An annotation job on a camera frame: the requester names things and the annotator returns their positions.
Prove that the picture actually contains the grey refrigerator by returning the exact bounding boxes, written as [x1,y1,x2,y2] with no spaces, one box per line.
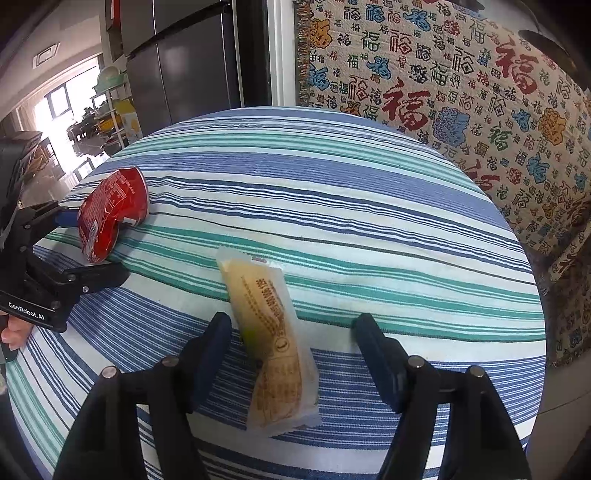
[106,0,245,139]

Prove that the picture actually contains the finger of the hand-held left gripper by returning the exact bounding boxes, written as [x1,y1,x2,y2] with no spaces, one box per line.
[18,203,141,232]
[28,261,131,296]

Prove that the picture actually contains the narrow printed blanket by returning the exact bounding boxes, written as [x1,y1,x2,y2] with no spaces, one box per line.
[545,194,591,370]

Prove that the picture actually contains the green storage rack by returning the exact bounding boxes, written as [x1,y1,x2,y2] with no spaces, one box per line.
[90,66,130,148]

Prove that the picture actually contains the person's left hand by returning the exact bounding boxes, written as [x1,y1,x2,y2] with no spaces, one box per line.
[0,314,35,352]

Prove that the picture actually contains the round table striped tablecloth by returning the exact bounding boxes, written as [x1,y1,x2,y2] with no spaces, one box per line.
[0,107,548,480]

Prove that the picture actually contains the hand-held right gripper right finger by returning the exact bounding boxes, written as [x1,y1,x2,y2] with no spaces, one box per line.
[353,313,534,480]

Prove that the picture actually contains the yellow cardboard box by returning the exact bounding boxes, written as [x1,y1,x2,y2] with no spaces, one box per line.
[115,99,141,144]

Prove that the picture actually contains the large printed blanket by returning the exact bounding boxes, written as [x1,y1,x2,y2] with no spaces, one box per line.
[295,0,591,259]

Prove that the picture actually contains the pale yellow snack packet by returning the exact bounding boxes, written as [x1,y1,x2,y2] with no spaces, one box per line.
[216,247,322,438]

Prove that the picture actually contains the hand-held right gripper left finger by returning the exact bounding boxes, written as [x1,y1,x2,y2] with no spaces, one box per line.
[53,311,233,480]

